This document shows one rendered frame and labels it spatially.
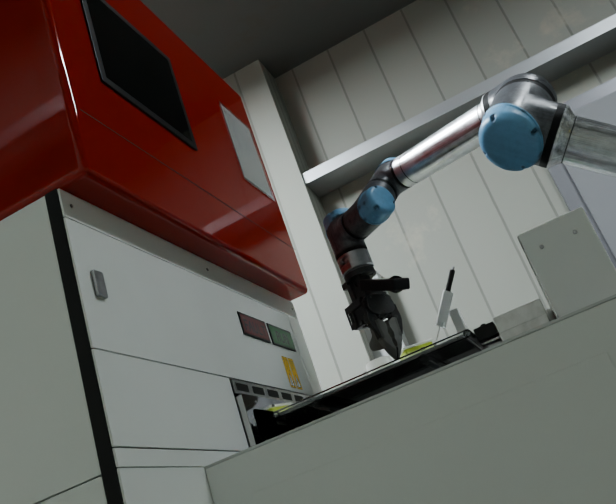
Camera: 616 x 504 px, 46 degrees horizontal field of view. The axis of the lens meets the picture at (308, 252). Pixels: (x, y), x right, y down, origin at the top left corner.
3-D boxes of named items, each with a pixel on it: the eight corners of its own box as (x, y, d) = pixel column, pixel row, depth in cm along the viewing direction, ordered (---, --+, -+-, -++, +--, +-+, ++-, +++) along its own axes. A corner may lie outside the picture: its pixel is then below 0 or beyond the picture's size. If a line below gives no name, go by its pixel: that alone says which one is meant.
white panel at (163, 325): (101, 474, 88) (44, 195, 103) (337, 469, 160) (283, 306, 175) (122, 465, 87) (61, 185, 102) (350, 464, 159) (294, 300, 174)
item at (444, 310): (447, 352, 158) (424, 298, 163) (450, 355, 162) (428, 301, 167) (473, 341, 157) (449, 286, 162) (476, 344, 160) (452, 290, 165)
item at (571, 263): (561, 325, 96) (516, 234, 102) (582, 372, 145) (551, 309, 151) (631, 296, 94) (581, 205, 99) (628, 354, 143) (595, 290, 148)
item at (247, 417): (248, 451, 120) (233, 396, 124) (340, 454, 159) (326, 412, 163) (257, 447, 120) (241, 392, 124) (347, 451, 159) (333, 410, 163)
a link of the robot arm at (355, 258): (374, 247, 164) (346, 248, 159) (381, 265, 162) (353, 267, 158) (356, 263, 169) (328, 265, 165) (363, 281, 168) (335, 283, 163)
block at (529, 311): (499, 334, 117) (491, 317, 118) (502, 337, 120) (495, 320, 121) (546, 314, 115) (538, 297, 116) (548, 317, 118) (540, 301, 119)
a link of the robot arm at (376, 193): (380, 168, 160) (353, 196, 168) (362, 196, 152) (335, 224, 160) (407, 191, 161) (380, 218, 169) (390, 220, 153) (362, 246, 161)
